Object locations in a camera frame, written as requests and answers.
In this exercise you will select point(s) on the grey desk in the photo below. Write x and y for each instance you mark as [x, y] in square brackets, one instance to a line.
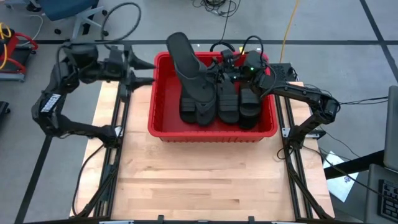
[371, 199]

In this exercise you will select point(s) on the grey monitor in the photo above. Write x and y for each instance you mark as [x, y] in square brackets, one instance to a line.
[392, 130]

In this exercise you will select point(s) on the red plastic bin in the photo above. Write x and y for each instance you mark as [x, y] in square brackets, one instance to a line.
[168, 118]

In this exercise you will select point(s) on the black keyboard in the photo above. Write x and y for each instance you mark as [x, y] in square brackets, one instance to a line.
[390, 202]

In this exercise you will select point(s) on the black aluminium frame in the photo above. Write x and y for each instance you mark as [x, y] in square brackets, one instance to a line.
[290, 168]
[122, 118]

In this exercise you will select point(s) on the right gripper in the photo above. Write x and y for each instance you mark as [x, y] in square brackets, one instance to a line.
[231, 67]

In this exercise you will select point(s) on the black flip-flop white-edged sole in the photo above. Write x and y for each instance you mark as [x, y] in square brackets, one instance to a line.
[186, 62]

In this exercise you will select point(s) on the black slide sandal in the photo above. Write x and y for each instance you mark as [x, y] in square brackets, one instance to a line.
[249, 105]
[228, 105]
[187, 109]

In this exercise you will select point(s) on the black table edge clip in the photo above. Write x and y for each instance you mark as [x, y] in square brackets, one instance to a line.
[160, 218]
[251, 219]

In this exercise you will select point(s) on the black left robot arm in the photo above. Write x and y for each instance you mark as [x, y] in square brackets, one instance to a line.
[46, 109]

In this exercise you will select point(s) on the white frame bracket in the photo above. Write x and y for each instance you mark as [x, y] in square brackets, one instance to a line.
[118, 131]
[286, 132]

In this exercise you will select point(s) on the red cart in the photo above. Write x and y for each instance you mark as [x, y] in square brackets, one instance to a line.
[9, 46]

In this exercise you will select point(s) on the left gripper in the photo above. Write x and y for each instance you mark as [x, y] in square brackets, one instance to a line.
[119, 65]

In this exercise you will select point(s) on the blue office chair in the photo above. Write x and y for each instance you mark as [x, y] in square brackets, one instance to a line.
[65, 6]

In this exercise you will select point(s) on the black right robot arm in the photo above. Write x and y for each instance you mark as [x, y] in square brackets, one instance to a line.
[298, 91]

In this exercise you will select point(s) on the white paper sheet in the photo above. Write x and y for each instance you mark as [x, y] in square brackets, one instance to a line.
[342, 186]

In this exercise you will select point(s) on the black perforated box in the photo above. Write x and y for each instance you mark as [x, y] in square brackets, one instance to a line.
[284, 72]

